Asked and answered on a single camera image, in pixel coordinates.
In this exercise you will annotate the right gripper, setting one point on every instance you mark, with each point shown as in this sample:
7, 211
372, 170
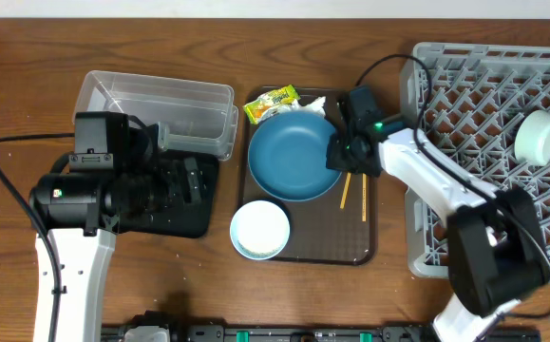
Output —
334, 159

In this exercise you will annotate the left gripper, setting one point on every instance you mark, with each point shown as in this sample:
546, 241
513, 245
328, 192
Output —
197, 195

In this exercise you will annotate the wooden chopstick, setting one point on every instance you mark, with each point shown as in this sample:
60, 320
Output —
345, 191
364, 198

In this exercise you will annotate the large blue bowl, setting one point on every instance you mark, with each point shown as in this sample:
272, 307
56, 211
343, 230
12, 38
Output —
287, 156

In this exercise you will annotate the mint green small bowl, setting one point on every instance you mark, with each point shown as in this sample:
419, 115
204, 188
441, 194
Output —
532, 143

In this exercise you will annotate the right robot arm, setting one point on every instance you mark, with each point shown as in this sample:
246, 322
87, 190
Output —
495, 247

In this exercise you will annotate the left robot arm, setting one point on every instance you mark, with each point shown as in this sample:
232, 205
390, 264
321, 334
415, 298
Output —
79, 236

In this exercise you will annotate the grey dishwasher rack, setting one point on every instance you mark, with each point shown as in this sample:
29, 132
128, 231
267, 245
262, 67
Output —
481, 95

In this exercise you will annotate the black plastic tray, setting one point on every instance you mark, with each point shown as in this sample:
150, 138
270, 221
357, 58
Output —
134, 198

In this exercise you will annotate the crumpled white tissue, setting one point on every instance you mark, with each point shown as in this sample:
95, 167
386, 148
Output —
316, 107

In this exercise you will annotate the clear plastic bin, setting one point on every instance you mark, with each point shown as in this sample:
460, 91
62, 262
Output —
191, 115

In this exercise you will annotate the brown serving tray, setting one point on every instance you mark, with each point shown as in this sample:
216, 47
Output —
320, 231

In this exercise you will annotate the light blue rice bowl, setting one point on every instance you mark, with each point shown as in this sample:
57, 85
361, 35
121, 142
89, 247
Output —
260, 230

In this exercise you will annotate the yellow green snack wrapper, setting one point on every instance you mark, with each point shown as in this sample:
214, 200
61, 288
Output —
256, 109

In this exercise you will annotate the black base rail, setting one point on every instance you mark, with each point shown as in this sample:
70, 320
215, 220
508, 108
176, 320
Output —
159, 326

